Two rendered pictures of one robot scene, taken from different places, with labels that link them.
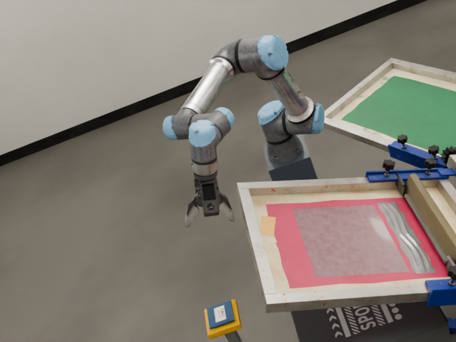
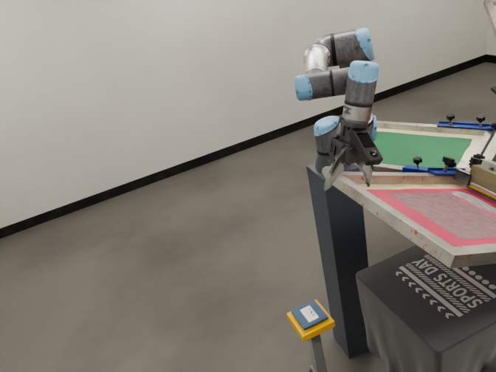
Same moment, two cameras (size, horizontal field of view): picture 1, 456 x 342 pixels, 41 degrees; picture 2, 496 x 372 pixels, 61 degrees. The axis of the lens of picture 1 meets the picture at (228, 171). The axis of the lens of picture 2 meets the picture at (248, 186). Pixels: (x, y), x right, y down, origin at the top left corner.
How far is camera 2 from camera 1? 113 cm
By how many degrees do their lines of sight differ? 20
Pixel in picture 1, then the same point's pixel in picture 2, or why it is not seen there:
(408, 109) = (398, 148)
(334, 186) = (410, 178)
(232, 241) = (224, 286)
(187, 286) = (190, 329)
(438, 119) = (428, 152)
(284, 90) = not seen: hidden behind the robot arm
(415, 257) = not seen: outside the picture
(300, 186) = (384, 176)
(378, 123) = not seen: hidden behind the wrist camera
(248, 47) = (345, 36)
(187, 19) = (159, 122)
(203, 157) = (367, 97)
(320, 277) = (465, 238)
